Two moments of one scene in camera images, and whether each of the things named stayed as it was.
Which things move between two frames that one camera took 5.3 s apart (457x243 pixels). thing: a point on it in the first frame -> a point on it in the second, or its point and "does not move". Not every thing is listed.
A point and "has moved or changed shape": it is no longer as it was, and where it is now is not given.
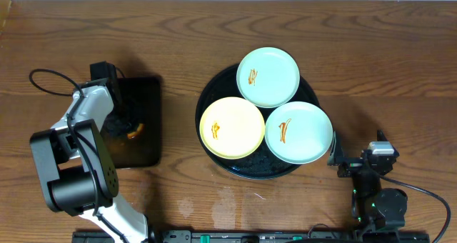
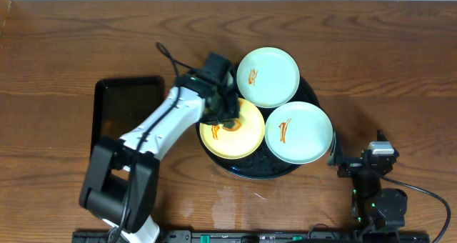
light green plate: [268, 77] does not move
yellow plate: [232, 128] does not move
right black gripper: [350, 166] does not move
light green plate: [298, 132] does not move
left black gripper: [116, 123] -> [226, 111]
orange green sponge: [133, 135] has moved or changed shape
